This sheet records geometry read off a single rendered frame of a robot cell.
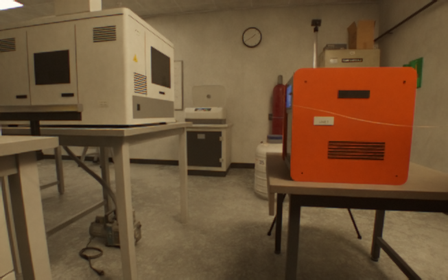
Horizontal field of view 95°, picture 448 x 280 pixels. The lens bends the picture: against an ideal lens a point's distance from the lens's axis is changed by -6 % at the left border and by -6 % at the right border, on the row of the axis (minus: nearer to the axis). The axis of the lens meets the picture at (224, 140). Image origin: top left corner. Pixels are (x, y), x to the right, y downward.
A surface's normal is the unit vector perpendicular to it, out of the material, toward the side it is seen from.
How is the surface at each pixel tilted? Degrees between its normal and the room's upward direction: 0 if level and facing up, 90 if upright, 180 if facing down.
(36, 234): 90
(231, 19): 90
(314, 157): 90
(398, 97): 90
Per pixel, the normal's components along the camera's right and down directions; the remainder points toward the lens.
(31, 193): 0.99, 0.02
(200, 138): -0.17, 0.11
